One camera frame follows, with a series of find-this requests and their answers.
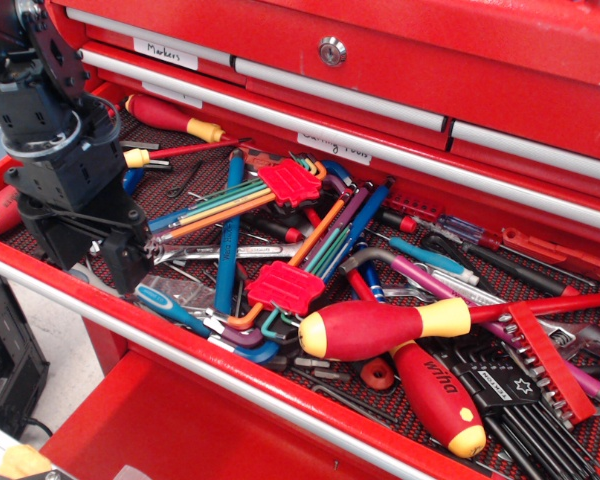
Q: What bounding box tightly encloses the red black grip screwdriver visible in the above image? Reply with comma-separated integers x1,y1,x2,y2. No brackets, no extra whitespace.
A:
242,214,304,243

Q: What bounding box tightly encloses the red yellow screwdriver at back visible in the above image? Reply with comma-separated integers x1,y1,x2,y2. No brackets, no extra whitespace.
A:
124,94,228,143

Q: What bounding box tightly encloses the thin red yellow screwdriver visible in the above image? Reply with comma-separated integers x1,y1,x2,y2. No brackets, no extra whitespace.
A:
124,138,250,168

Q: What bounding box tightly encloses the black torx key set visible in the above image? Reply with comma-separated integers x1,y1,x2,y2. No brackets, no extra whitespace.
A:
423,335,600,479

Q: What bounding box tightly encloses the red utility knife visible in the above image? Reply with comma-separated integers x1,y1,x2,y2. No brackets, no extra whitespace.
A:
502,228,600,280

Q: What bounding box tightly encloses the red bit holder strip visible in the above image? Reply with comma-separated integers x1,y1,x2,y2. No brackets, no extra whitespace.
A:
500,303,596,426

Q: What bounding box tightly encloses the clear blue handle screwdriver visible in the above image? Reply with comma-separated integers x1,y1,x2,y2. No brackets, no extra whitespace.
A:
432,215,596,290

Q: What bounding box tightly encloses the lower red hex key set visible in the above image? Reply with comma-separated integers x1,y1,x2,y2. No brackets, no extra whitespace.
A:
204,177,395,364

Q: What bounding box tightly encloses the teal pen tool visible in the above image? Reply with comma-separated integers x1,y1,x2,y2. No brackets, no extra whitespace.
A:
388,237,479,286

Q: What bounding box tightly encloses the blue handled tool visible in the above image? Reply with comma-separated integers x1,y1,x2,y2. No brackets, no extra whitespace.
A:
135,284,211,339

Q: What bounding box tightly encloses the black electronics box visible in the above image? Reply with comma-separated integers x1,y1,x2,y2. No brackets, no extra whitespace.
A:
0,276,49,438

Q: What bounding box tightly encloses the red tool chest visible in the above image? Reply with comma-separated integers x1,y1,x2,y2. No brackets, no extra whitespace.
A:
0,1,600,479

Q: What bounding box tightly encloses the large red yellow screwdriver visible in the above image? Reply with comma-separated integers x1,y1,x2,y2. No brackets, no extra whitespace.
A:
298,291,600,363

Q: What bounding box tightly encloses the upper red hex key set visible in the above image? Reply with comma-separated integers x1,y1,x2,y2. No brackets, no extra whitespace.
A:
149,150,327,245

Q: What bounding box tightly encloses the white markers label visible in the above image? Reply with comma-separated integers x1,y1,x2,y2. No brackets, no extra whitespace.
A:
133,38,198,71

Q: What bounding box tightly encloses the red yellow screwdriver far left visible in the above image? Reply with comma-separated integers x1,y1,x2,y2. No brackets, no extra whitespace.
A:
0,185,22,235

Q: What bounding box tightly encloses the blue T-handle hex driver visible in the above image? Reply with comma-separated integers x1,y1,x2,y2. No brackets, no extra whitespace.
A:
214,148,244,314

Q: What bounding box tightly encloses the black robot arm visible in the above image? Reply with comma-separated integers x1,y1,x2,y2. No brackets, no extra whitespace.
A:
0,1,153,295

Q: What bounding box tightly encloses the white cutting tools label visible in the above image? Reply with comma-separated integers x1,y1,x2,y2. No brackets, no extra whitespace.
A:
297,132,373,165

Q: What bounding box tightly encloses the red yellow Wiha screwdriver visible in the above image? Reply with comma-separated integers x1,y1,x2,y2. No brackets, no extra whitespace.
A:
390,341,486,458

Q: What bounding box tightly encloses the small red bit holder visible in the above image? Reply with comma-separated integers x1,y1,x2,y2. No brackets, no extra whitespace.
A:
383,193,445,222

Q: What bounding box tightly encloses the red hex key set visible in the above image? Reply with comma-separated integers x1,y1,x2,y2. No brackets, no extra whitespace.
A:
204,177,395,364
149,150,327,245

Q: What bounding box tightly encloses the silver adjustable wrench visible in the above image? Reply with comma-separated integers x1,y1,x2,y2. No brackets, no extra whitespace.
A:
538,318,600,360

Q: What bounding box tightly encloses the silver cylinder lock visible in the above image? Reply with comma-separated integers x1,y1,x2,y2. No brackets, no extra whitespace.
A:
318,36,347,67

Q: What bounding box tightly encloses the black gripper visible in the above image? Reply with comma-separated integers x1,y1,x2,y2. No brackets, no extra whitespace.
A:
5,142,165,294

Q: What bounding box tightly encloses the silver combination wrench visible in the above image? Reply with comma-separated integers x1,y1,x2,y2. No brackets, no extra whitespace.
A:
154,242,303,264

